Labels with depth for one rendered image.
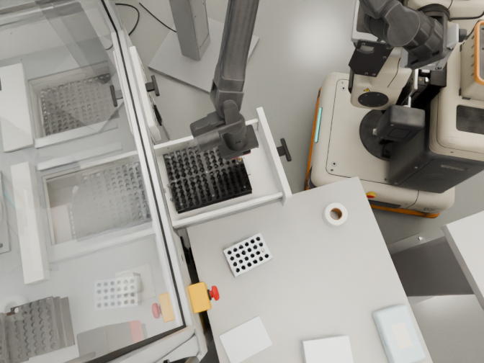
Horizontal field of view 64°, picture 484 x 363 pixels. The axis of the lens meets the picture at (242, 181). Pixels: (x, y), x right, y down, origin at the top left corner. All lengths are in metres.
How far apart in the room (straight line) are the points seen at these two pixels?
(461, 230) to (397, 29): 0.71
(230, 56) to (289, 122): 1.40
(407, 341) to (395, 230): 0.98
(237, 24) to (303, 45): 1.67
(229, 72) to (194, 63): 1.51
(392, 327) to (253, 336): 0.39
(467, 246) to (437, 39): 0.66
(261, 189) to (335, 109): 0.88
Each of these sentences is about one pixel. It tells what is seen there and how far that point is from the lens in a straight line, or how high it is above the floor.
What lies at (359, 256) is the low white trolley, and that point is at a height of 0.76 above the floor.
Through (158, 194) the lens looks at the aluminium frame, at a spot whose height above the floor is 0.99.
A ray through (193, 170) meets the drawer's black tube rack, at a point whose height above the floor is 0.90.
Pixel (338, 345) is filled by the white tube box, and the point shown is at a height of 0.81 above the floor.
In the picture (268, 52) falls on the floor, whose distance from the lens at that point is 2.42.
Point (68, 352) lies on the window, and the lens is 0.36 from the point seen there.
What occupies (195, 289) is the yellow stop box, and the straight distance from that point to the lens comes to 1.05.
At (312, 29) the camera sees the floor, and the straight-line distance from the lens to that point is 2.55.
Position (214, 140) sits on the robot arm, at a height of 1.13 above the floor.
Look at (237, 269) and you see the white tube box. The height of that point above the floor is 0.76.
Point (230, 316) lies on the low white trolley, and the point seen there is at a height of 0.76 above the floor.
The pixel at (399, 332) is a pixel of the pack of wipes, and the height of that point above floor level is 0.81.
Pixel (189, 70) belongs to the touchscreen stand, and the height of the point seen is 0.04.
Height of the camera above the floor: 1.96
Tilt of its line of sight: 73 degrees down
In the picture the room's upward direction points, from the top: straight up
